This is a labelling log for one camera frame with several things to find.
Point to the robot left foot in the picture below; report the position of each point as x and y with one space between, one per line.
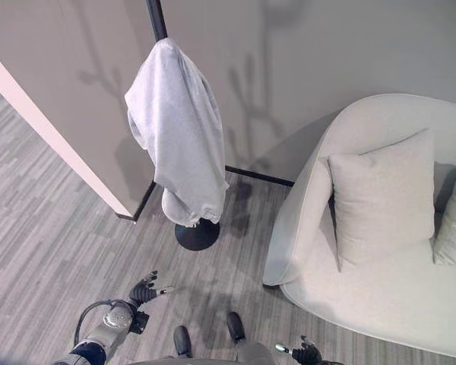
182 341

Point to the grey robot torso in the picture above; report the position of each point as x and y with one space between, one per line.
167 361

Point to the light grey sofa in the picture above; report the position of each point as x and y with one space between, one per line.
372 232

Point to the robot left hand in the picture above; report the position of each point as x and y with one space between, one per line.
143 291

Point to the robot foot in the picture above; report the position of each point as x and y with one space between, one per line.
182 341
236 327

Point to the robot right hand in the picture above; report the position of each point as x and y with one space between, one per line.
307 353

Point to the silver robot leg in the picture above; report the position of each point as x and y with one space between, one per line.
254 353

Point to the large light grey cushion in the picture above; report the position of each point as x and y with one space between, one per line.
384 197

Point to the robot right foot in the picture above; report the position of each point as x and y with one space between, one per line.
236 327

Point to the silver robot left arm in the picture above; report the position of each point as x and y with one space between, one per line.
99 334

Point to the light grey sweatshirt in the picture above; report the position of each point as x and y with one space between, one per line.
180 140

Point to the black coat rack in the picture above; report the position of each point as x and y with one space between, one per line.
196 233

